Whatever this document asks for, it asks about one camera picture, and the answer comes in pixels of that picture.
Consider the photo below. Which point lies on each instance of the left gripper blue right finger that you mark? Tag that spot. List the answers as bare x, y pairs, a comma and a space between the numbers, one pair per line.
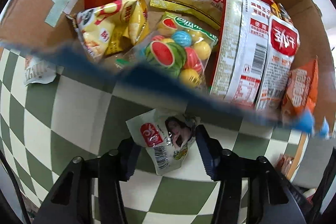
269, 196

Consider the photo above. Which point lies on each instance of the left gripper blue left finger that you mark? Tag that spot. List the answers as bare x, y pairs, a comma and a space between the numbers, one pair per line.
69, 200

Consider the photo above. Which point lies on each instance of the white snack bag with portrait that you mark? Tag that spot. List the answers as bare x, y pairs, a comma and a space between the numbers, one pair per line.
166, 135

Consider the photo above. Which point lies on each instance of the orange triangular snack bag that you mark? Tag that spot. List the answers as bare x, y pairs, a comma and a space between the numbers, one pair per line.
301, 91

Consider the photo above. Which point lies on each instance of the red white long snack packet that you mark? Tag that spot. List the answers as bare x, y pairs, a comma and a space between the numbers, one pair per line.
242, 51

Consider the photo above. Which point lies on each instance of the white pizza snack bag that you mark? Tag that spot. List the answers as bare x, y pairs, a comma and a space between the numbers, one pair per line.
38, 71

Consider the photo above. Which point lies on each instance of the red white clear snack packet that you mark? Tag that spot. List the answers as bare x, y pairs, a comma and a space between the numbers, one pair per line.
283, 43

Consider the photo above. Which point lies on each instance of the colourful gumball candy bag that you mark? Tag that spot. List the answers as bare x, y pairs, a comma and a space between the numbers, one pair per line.
178, 47

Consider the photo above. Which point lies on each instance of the yellow panda chips bag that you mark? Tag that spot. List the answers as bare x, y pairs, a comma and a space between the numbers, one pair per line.
112, 28

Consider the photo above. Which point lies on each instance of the brown red snack bag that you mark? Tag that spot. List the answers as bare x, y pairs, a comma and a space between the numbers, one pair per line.
284, 163

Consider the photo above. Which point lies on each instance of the green checkered table mat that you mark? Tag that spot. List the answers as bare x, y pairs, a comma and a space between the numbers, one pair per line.
44, 126

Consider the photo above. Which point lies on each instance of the cardboard box with blue front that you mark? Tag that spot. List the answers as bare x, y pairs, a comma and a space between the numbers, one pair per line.
41, 28

